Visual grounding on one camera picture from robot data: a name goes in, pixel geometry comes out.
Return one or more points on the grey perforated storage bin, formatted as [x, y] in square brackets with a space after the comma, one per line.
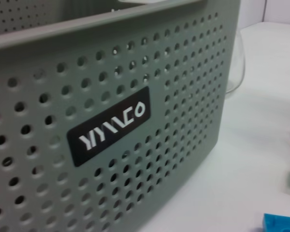
[111, 120]

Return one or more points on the clear glass teapot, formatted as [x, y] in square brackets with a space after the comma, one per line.
[239, 62]

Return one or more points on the blue square toy brick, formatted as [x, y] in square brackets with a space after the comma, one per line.
[280, 223]

